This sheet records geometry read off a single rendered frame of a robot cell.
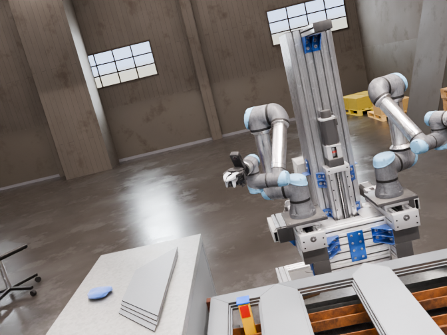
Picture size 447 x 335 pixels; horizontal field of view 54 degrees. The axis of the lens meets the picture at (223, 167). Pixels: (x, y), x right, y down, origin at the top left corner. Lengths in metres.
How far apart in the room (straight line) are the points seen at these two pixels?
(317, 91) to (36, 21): 10.95
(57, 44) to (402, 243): 11.21
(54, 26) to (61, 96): 1.80
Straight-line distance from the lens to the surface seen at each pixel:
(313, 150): 2.57
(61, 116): 12.77
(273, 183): 2.16
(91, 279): 2.41
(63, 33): 12.68
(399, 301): 2.00
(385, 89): 2.46
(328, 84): 2.55
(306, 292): 2.17
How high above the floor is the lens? 1.91
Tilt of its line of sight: 12 degrees down
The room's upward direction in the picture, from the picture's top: 14 degrees counter-clockwise
